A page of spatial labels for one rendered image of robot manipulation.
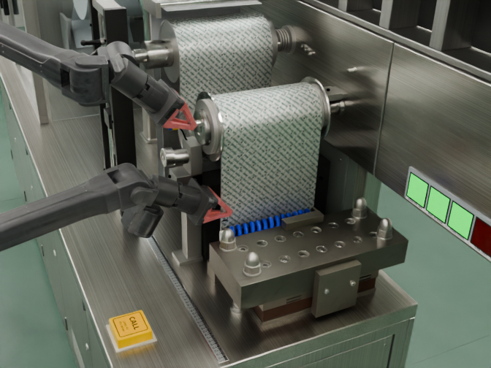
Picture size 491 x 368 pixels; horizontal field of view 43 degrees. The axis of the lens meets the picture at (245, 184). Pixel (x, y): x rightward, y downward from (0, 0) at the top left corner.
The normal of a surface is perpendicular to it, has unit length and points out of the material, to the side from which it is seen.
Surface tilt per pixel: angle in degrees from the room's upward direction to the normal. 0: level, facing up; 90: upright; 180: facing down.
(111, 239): 0
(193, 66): 92
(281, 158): 90
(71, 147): 0
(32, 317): 0
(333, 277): 90
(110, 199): 95
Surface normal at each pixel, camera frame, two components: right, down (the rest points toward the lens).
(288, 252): 0.03, -0.87
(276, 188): 0.43, 0.45
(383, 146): -0.90, 0.18
